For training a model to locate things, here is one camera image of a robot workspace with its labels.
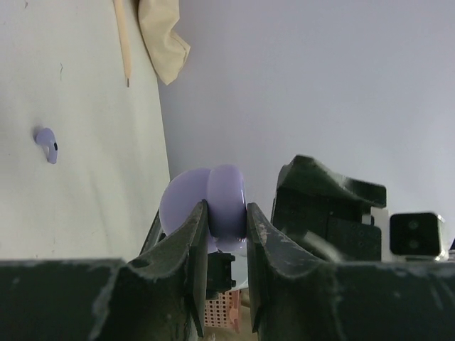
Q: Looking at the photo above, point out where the purple earbud case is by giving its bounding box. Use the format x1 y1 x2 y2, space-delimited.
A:
159 163 247 254

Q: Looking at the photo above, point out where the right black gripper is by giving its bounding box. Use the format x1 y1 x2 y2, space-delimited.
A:
271 155 387 261

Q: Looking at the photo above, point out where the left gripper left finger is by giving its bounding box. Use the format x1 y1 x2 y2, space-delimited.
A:
1 201 208 340

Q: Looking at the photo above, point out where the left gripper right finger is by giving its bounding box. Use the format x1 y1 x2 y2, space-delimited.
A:
247 203 454 340

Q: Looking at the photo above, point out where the beige cloth bag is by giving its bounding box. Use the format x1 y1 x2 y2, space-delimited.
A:
113 0 191 87

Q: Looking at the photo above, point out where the purple earbud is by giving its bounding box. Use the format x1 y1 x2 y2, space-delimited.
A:
35 128 58 164

